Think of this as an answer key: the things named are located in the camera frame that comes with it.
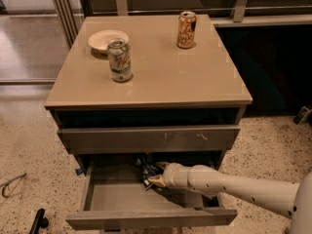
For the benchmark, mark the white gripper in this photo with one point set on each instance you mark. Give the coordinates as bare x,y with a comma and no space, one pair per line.
175,175

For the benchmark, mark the blue chip bag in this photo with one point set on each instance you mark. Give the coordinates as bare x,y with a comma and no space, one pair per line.
149,169

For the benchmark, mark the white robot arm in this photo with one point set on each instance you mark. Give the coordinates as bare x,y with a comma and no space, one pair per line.
289,199

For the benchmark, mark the open middle drawer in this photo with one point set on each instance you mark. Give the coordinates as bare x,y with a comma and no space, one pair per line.
114,198

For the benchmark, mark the grey drawer cabinet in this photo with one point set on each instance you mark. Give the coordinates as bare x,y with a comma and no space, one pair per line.
170,87

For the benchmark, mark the blue tape piece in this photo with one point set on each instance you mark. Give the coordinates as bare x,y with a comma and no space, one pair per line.
78,171

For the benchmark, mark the green white soda can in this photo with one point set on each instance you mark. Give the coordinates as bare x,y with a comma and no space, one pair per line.
118,52

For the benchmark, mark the black object on floor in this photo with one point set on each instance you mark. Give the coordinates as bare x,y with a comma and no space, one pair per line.
40,221

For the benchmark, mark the white bowl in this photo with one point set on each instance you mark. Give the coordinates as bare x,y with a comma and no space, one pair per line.
99,40

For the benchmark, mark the orange soda can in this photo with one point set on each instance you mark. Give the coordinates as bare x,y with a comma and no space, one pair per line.
186,29

